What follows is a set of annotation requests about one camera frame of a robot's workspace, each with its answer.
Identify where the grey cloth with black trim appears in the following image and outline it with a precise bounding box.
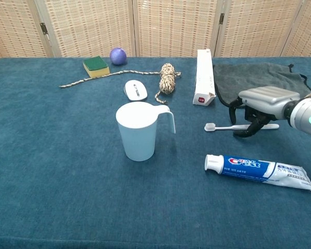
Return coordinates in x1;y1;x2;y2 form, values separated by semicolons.
213;62;311;107

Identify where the white plastic cup with handle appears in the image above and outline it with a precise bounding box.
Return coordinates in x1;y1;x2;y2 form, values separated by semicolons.
116;101;176;162

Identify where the beige braided rope bundle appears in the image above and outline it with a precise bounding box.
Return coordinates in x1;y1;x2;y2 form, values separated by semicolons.
59;63;182;105

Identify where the white toothbrush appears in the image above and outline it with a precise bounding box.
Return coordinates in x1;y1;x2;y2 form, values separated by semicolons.
204;122;280;132

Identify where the blue tablecloth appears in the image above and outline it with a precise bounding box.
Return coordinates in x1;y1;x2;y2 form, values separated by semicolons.
0;56;311;249

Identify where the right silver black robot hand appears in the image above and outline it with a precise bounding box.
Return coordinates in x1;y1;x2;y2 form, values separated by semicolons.
228;86;301;138

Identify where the blue white toothpaste tube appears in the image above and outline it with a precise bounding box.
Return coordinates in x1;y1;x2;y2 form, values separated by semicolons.
204;154;311;193

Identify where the white computer mouse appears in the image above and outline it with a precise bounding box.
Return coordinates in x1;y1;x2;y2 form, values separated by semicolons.
123;79;148;102

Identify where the green yellow sponge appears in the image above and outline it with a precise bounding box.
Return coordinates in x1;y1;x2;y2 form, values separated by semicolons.
82;56;111;79

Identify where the long white cardboard box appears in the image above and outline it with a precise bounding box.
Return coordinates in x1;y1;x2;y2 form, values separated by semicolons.
192;48;217;106

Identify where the bamboo folding screen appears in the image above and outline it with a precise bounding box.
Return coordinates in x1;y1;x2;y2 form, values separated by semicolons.
0;0;311;62

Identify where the purple ball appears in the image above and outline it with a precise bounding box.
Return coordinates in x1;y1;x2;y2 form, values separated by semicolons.
109;47;128;65

